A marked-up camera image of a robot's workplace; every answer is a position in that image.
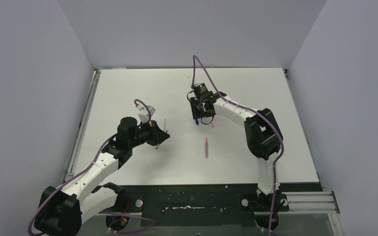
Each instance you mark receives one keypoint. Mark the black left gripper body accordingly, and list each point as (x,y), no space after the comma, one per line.
(156,132)

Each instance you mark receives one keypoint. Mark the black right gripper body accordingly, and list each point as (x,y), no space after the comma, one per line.
(198,110)

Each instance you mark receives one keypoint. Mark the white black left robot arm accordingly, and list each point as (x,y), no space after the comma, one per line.
(60,211)

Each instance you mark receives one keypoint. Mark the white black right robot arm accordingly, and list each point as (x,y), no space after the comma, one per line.
(263,136)

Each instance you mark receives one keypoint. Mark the pink marker pen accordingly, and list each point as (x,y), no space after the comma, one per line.
(206,148)

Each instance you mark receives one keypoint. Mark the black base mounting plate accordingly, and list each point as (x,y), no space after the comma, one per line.
(196,205)

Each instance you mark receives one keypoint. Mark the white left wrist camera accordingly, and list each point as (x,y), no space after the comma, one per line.
(145,115)

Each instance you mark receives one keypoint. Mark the left side aluminium rail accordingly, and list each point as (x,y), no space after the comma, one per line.
(82,126)

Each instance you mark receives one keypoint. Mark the aluminium frame rail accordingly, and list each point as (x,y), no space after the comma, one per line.
(291,203)

